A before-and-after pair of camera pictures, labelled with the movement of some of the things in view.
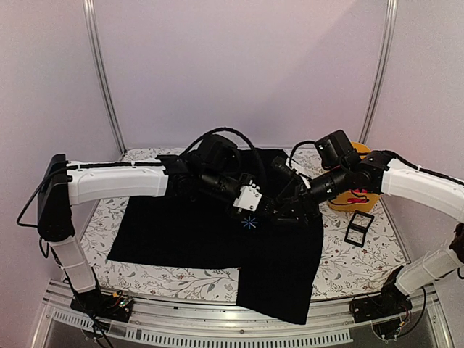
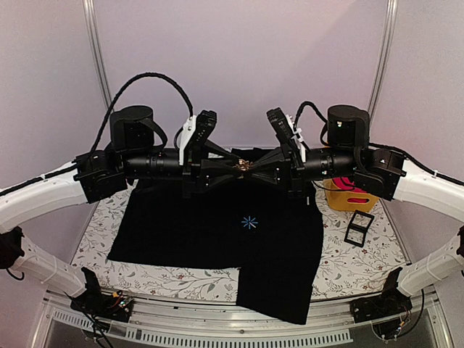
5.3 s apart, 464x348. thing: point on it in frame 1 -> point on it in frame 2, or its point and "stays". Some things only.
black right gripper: (301, 194) -> (296, 189)
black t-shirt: (277, 251) stays
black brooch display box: (358, 227) stays
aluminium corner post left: (89, 9) stays
